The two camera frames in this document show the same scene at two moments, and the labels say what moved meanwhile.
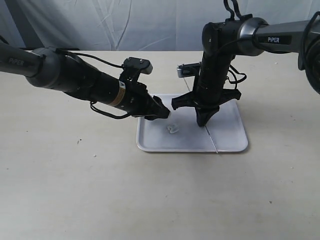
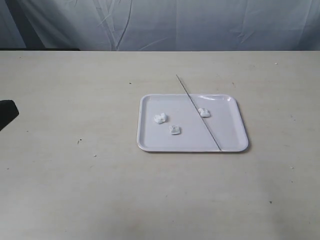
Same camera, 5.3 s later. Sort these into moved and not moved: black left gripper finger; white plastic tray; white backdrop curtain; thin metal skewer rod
Moved: thin metal skewer rod; black left gripper finger
Not moved: white backdrop curtain; white plastic tray
